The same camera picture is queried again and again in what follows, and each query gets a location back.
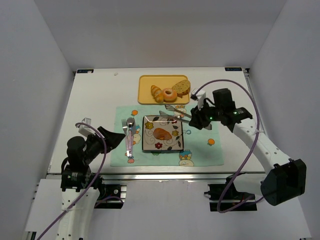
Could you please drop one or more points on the small brown bread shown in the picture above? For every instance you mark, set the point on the small brown bread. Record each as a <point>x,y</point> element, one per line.
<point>161,134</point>

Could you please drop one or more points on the metal tongs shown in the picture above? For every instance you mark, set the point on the metal tongs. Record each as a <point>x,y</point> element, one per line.
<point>179,115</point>

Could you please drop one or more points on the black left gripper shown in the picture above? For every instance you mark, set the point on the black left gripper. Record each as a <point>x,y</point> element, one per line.
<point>103,139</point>

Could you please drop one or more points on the seeded bread slice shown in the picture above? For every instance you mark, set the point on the seeded bread slice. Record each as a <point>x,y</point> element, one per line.
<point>182,88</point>

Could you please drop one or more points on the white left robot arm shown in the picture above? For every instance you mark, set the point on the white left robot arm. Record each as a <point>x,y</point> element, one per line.
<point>83,190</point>

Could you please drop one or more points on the fork with pink handle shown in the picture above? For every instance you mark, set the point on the fork with pink handle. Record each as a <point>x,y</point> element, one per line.
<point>125,128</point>

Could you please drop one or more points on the knife with pink handle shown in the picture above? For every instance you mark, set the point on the knife with pink handle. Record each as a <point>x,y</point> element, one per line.
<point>132,133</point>

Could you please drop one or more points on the left blue table label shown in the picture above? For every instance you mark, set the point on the left blue table label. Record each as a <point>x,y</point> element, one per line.
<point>85,71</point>

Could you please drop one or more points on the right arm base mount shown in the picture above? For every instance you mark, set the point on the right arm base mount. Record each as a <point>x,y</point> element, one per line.
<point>231,198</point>

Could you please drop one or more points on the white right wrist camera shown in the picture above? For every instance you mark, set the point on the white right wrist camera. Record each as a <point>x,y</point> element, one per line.
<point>199,96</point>

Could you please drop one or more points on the green cartoon placemat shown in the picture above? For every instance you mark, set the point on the green cartoon placemat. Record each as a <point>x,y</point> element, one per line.
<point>201,147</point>

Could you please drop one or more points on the striped croissant roll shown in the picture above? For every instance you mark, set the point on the striped croissant roll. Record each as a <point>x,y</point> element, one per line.
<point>157,94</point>

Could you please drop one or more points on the aluminium table rail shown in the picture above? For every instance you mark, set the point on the aluminium table rail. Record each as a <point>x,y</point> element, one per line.
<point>165,176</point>

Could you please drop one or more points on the spoon with pink handle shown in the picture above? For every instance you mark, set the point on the spoon with pink handle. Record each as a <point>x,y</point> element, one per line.
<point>130,123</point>

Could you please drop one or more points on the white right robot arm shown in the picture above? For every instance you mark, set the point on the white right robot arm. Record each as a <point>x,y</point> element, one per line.
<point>284,178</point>

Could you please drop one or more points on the right blue table label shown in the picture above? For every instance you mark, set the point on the right blue table label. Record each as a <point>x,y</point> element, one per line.
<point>233,69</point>

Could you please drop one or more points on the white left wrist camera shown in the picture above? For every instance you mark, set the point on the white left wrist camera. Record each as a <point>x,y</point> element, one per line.
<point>84,128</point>

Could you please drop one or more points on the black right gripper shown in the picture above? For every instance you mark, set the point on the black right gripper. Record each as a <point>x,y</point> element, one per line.
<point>198,118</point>

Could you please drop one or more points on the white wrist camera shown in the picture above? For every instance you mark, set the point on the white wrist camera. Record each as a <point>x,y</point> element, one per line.
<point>199,96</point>
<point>84,128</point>

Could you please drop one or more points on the orange glazed donut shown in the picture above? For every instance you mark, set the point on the orange glazed donut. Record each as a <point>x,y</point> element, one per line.
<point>169,95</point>

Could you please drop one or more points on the blue table label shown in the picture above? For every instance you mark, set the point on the blue table label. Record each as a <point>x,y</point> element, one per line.
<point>233,69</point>
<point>85,71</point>

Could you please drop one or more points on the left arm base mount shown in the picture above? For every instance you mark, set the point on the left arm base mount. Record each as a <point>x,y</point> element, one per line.
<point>111,194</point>

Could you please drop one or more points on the yellow plastic tray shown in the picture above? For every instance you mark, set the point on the yellow plastic tray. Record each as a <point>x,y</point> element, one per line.
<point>162,81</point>

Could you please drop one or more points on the square floral plate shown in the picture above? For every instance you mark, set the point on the square floral plate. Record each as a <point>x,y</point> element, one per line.
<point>170,124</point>

